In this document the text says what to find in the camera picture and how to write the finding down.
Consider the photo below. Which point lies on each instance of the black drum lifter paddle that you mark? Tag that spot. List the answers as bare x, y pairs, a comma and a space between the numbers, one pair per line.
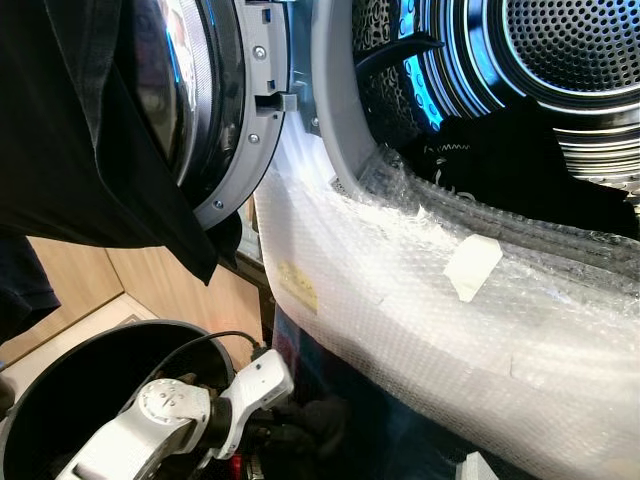
395, 52

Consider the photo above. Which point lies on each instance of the white tape piece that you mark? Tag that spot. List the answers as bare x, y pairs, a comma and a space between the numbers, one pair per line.
470, 268

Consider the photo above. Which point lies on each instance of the black hanging garment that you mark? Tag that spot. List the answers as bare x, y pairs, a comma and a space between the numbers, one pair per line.
70, 120

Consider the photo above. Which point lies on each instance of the washer door with glass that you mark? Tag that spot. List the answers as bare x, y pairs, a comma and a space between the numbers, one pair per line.
255, 90

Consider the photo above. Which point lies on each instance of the black clothing with white print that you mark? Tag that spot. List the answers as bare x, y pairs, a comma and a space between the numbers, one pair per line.
520, 170

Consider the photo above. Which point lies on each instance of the clear bubble wrap sheet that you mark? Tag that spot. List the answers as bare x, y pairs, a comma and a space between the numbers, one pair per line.
450, 340

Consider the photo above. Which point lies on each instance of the black round laundry basket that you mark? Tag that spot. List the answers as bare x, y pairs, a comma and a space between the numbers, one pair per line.
80, 380

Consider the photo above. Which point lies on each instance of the perforated steel washer drum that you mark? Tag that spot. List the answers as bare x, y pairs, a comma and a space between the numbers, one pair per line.
570, 50

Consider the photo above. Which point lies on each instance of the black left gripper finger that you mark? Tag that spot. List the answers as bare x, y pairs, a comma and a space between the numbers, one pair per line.
318, 440
322, 410

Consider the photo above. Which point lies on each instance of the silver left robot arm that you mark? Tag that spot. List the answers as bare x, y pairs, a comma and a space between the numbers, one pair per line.
140, 430

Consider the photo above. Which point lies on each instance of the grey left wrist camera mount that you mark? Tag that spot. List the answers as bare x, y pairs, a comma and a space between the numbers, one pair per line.
255, 385

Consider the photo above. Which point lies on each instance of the grey rubber door seal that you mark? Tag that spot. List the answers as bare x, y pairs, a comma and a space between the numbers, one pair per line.
335, 90

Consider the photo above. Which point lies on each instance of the front-loading washing machine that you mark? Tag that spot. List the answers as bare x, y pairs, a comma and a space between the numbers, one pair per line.
400, 450

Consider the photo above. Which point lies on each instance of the wooden cabinet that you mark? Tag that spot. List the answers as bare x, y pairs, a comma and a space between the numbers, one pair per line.
150, 290

